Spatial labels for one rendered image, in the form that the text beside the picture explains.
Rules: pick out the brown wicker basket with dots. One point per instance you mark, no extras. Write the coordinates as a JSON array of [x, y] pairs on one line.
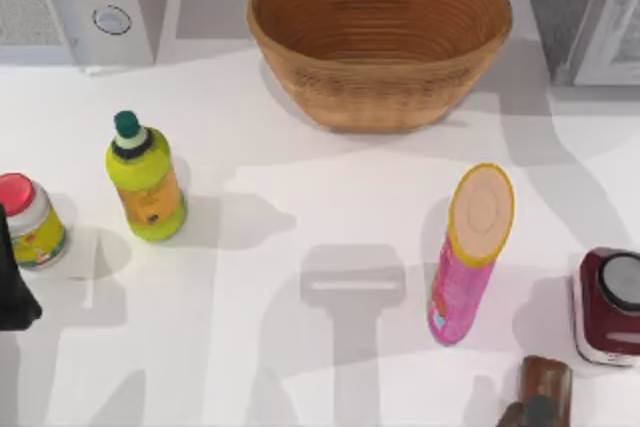
[[380, 47]]

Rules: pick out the pink tube can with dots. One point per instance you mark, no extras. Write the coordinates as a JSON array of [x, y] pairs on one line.
[[470, 257]]

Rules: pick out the green bottle with teal cap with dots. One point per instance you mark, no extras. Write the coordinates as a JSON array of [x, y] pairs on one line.
[[147, 187]]

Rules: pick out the round microwave knob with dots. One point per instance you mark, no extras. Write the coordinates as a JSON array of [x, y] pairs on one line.
[[112, 19]]

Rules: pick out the jar with red lid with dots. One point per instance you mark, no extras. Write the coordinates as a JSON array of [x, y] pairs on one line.
[[35, 227]]

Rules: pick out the pale microwave oven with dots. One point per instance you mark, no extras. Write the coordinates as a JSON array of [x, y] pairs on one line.
[[75, 2]]

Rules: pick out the dark red and white box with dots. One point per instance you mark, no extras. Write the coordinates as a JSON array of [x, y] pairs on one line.
[[607, 307]]

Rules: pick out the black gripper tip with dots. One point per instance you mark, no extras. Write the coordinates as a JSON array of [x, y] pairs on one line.
[[12, 292]]

